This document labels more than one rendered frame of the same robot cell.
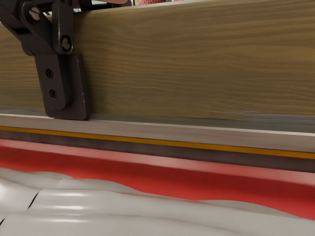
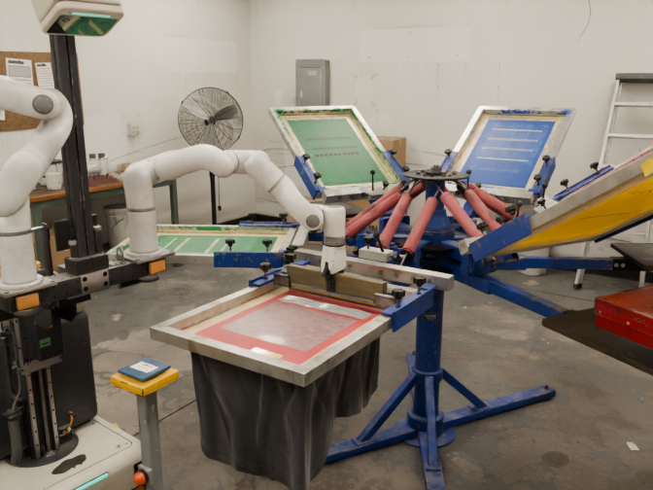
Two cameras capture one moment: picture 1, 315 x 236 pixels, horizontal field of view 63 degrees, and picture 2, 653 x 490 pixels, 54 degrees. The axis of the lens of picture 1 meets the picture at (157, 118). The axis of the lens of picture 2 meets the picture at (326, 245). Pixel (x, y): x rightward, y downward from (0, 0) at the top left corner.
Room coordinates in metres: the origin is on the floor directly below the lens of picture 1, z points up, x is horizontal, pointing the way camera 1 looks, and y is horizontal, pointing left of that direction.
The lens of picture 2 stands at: (-1.95, -0.38, 1.73)
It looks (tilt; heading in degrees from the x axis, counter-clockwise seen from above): 15 degrees down; 12
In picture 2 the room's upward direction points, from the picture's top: straight up
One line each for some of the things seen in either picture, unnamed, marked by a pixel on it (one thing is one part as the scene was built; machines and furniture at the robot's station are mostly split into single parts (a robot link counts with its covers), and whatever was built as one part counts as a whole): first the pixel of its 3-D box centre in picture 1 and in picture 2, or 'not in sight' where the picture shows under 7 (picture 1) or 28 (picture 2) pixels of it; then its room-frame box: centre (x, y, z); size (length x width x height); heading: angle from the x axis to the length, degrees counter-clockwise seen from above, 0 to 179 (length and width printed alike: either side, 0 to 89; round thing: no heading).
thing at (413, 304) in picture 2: not in sight; (408, 307); (0.12, -0.22, 0.98); 0.30 x 0.05 x 0.07; 159
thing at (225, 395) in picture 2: not in sight; (246, 414); (-0.28, 0.23, 0.74); 0.45 x 0.03 x 0.43; 69
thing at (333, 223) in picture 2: not in sight; (324, 220); (0.19, 0.09, 1.25); 0.15 x 0.10 x 0.11; 103
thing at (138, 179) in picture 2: not in sight; (140, 186); (0.04, 0.70, 1.37); 0.13 x 0.10 x 0.16; 13
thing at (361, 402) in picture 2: not in sight; (344, 400); (-0.13, -0.05, 0.74); 0.46 x 0.04 x 0.42; 159
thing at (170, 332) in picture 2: not in sight; (301, 313); (-0.01, 0.12, 0.97); 0.79 x 0.58 x 0.04; 159
